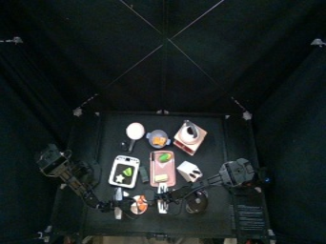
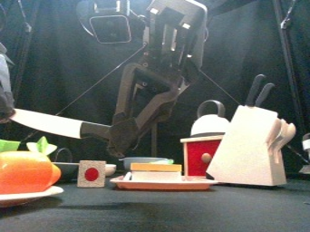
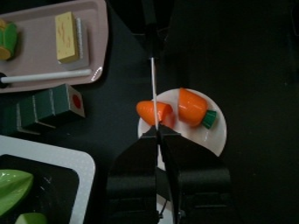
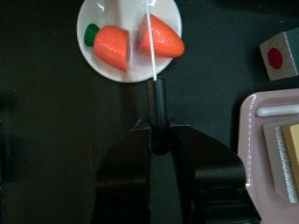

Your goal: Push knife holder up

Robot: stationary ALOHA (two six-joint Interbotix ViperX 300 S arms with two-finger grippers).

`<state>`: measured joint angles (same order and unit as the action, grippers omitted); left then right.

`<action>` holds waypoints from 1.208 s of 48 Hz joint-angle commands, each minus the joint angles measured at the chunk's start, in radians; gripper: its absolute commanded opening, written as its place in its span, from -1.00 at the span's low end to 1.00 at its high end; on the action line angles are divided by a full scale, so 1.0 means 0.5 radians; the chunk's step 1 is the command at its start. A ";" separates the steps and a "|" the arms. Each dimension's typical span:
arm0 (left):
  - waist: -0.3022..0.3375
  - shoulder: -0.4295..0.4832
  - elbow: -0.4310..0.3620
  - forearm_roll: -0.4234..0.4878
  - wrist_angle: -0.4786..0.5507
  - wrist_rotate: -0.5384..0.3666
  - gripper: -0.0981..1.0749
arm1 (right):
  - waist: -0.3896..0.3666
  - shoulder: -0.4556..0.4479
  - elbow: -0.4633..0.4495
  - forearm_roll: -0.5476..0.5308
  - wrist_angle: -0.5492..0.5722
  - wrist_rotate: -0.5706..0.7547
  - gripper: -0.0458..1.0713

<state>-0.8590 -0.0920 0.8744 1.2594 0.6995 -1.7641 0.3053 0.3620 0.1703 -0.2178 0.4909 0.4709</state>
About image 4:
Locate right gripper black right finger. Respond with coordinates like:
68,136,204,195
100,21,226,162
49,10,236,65
170,123,263,224

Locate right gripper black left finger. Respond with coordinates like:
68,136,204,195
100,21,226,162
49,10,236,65
91,118,154,224

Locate black handled toy knife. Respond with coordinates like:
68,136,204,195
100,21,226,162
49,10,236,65
143,0,174,156

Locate pale pink toy tray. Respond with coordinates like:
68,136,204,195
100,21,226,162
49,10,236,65
238,87,299,224

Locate grey framed yellow toy piece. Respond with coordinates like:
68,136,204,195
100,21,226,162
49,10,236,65
262,117,299,205

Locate white rectangular packet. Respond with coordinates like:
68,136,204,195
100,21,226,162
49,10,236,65
258,26,299,81

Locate orange carrot half green stem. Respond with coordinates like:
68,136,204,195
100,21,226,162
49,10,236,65
83,23,132,73

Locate orange carrot tip half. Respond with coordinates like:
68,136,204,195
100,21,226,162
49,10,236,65
135,12,186,59

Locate white round plate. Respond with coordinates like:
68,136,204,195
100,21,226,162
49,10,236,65
76,0,183,84

